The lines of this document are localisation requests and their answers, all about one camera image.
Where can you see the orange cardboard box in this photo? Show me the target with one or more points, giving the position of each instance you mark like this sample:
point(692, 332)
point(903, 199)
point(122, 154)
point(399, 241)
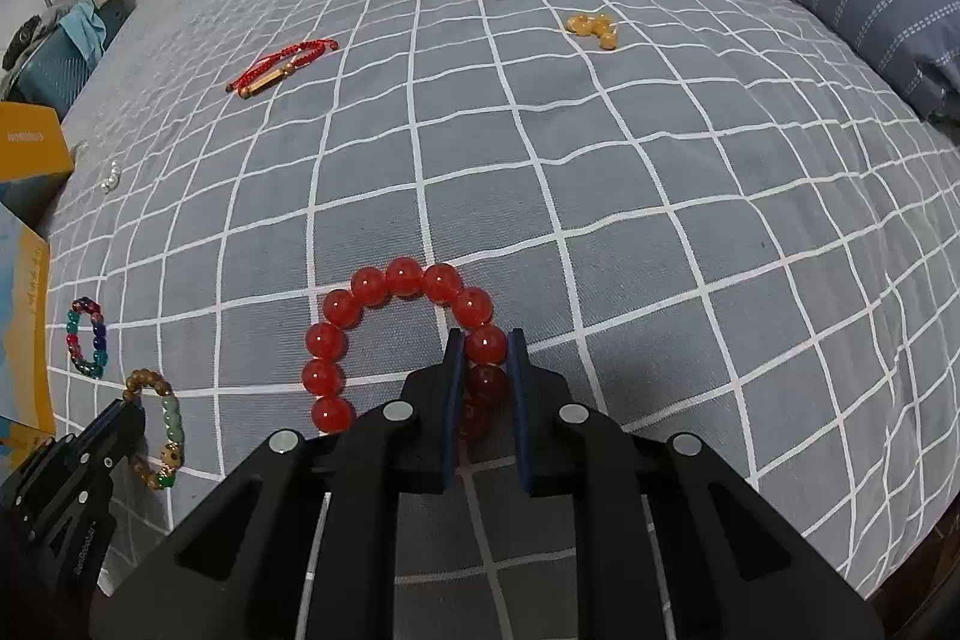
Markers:
point(30, 145)

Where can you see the blue and yellow box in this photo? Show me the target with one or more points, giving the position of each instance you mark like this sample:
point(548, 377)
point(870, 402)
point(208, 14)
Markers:
point(26, 310)

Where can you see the grey grid bedsheet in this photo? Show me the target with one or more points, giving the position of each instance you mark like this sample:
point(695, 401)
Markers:
point(525, 183)

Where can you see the teal bag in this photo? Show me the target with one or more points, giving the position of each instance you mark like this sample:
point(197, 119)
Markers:
point(79, 33)

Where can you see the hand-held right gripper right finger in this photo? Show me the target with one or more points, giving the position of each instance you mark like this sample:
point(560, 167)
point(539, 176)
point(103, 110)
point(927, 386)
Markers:
point(519, 400)

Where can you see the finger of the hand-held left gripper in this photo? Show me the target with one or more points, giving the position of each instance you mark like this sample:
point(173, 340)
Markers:
point(116, 422)

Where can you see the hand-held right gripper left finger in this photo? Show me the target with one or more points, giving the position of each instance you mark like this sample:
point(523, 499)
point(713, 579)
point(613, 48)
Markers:
point(451, 400)

